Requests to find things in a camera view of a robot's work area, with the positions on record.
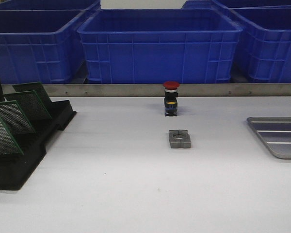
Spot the blue left plastic bin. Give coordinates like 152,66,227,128
0,10,86,84

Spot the blue right plastic bin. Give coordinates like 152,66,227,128
231,6,291,84

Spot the green board nearest front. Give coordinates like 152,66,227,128
0,117,24,157

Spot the blue back left bin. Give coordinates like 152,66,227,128
0,0,100,10

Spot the blue centre plastic bin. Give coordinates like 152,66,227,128
78,9,242,84

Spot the red emergency stop button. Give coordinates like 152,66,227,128
163,81,180,117

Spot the blue back right bin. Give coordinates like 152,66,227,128
212,0,291,9

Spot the grey metal clamp block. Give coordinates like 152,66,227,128
168,130,192,149

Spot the steel table edge rail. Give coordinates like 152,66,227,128
0,83,291,97

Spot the silver metal tray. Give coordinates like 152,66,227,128
247,117,291,159

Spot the blue back centre bin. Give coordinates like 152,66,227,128
181,0,215,9

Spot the blue plastic bin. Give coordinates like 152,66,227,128
78,9,242,84
0,10,86,84
231,6,291,84

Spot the black slotted board rack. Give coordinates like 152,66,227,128
0,82,76,190

